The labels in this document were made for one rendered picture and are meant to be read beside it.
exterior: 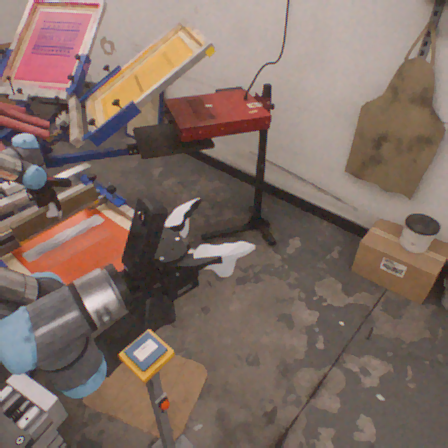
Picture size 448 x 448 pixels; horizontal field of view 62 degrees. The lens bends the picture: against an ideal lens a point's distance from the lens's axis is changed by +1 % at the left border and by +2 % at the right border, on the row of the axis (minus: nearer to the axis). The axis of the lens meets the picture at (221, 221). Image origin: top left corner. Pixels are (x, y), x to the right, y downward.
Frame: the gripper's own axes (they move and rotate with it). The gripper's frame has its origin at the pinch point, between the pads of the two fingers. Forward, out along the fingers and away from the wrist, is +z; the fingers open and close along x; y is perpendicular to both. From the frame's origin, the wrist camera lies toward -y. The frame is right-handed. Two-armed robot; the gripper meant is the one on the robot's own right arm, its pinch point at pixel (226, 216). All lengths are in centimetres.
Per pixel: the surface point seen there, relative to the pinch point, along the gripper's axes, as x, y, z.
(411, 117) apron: -74, 76, 184
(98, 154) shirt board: -171, 73, 19
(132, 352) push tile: -33, 67, -21
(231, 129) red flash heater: -129, 67, 89
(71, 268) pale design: -82, 67, -25
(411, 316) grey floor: -16, 181, 142
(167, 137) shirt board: -160, 74, 61
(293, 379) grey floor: -29, 172, 50
